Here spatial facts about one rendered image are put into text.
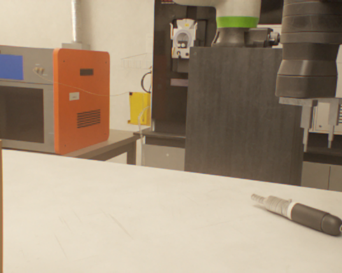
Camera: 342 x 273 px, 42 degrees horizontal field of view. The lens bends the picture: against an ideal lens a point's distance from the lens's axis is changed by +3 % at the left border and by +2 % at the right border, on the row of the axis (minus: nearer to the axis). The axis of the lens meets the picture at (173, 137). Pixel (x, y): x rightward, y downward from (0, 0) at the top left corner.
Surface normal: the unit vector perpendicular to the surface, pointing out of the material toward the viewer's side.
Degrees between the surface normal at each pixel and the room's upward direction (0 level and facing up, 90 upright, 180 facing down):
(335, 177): 90
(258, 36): 81
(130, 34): 90
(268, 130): 90
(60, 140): 90
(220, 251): 0
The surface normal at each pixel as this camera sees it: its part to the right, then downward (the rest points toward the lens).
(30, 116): -0.33, 0.15
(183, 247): 0.04, -0.98
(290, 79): -0.78, 0.08
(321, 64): 0.62, 0.11
